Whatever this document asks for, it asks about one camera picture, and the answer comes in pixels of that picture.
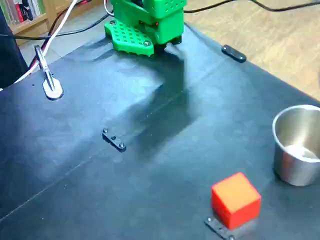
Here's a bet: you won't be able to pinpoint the metal stand with round foot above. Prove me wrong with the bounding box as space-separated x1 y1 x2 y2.
34 44 64 101

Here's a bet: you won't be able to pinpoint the red white servo cable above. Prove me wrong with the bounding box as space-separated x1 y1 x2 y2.
103 0 115 18

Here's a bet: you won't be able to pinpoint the red cube block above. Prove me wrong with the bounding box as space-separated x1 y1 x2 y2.
211 171 262 230

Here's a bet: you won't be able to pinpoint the black screwed joining plate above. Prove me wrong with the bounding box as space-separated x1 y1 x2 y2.
204 216 236 240
101 127 128 153

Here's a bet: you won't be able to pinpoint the stainless steel cup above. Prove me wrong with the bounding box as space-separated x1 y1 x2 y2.
271 104 320 187

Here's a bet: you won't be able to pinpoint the wooden bookshelf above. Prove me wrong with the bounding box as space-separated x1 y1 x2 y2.
0 0 107 46

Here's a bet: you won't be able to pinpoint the black edge clip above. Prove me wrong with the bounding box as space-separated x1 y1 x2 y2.
221 44 247 64

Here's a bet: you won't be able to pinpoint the black cable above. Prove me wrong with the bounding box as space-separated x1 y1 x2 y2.
183 0 232 14
0 13 112 41
251 0 320 13

